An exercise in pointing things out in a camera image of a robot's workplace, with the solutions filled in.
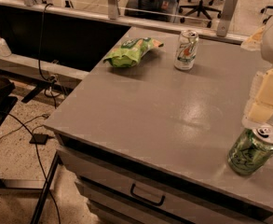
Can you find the black power adapter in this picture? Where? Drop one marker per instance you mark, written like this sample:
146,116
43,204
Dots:
39,139

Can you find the black drawer handle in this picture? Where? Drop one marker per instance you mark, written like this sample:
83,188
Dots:
145,196

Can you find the grey metal bracket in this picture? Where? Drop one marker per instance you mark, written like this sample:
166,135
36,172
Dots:
226,17
113,11

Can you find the clear sanitizer bottle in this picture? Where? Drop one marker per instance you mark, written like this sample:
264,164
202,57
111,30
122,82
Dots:
4,48

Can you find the green soda can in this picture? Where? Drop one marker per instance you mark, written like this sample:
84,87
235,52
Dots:
252,150

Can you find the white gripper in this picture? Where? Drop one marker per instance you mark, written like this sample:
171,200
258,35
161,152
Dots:
260,103

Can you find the green chip bag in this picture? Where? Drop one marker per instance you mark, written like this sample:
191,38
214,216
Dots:
130,52

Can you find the grey metal bracket middle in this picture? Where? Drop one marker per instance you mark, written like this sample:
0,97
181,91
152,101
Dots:
113,11

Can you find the grey metal bracket right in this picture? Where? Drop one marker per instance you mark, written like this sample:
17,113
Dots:
226,17

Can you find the white 7up soda can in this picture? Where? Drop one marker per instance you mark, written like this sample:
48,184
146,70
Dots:
186,50

